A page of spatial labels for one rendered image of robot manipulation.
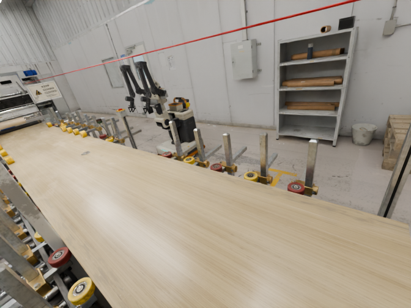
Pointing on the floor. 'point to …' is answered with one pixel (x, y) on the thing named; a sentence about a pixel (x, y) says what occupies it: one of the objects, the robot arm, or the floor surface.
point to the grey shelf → (321, 92)
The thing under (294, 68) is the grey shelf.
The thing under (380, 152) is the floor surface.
